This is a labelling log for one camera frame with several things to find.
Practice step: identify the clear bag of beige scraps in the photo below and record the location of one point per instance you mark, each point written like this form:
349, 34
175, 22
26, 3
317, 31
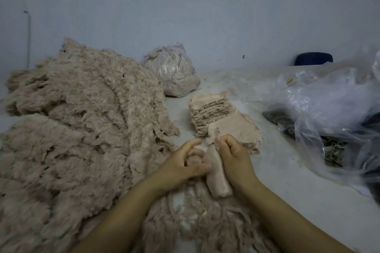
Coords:
172, 69

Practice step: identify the person's right hand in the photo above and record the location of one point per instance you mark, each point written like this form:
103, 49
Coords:
237, 164

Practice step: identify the person's left forearm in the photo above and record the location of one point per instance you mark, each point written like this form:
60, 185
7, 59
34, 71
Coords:
116, 226

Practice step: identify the blue chair back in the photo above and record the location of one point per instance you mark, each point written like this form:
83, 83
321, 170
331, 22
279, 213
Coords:
313, 59

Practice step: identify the large pile beige fabric scraps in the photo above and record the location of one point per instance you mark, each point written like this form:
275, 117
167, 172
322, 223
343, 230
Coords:
77, 137

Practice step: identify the large clear plastic bag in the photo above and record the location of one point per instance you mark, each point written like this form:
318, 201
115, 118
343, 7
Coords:
332, 107

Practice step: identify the beige fabric piece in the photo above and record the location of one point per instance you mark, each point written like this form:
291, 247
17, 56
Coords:
217, 176

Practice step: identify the person's left hand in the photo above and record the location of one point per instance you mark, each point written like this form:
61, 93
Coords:
175, 170

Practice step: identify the stack of sorted beige pieces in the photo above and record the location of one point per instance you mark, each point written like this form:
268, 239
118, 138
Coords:
208, 110

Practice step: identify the beige scrap strips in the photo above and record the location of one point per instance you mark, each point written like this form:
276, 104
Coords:
208, 226

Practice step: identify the person's right forearm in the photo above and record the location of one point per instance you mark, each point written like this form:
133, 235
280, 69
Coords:
300, 226

